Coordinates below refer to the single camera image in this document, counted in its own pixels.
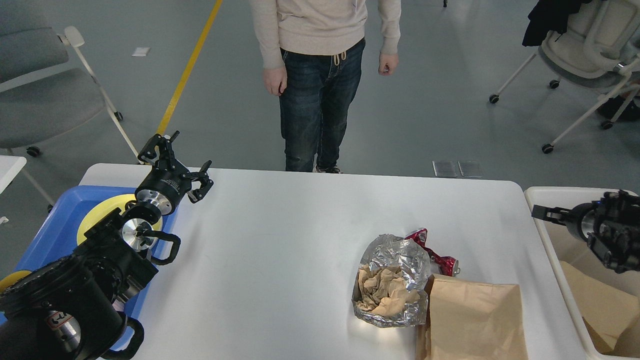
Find red snack wrapper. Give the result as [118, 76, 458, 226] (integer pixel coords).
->
[404, 227, 461, 277]

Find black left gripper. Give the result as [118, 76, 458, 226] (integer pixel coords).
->
[134, 130, 214, 215]

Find white office chair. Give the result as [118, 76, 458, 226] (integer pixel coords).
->
[488, 0, 640, 154]

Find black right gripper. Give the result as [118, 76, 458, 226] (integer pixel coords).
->
[531, 202, 595, 242]

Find teal yellow cup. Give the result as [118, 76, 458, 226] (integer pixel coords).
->
[0, 269, 32, 293]

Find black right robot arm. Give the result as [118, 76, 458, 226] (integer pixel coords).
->
[531, 189, 640, 274]

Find black jacket on chair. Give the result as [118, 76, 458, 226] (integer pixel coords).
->
[521, 0, 590, 47]

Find white side table corner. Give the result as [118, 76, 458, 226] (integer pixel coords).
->
[0, 155, 26, 194]

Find yellow plastic plate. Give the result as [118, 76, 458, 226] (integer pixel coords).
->
[77, 194, 163, 251]

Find grey chair at left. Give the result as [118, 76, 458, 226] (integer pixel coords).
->
[0, 0, 141, 163]

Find white plastic bin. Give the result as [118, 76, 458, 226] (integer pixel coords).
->
[524, 186, 640, 360]

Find brown paper bag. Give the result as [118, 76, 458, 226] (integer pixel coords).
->
[414, 275, 529, 360]
[560, 260, 640, 355]

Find foil bag with paper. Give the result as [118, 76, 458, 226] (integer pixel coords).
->
[351, 234, 432, 328]

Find floor socket plates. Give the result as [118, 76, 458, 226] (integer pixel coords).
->
[432, 161, 484, 178]

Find person in beige sweater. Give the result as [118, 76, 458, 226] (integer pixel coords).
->
[249, 0, 402, 175]

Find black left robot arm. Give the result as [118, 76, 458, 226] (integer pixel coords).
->
[1, 131, 214, 360]

